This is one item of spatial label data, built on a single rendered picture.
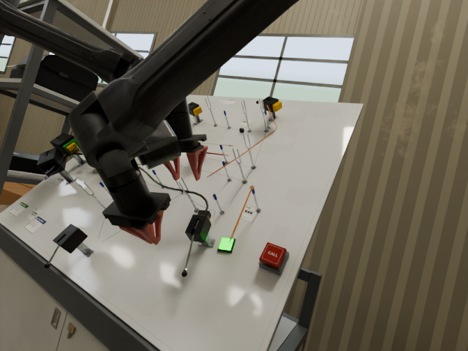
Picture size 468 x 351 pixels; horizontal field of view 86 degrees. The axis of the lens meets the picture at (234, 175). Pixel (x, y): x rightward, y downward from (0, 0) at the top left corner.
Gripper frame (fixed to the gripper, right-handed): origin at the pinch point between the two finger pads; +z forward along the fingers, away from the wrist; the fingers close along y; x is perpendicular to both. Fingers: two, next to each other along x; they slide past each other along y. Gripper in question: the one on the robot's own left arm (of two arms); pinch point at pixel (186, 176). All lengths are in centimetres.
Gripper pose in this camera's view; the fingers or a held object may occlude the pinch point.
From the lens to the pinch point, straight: 59.5
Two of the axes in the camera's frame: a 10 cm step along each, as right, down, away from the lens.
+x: -3.3, 3.4, -8.8
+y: -9.4, -0.1, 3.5
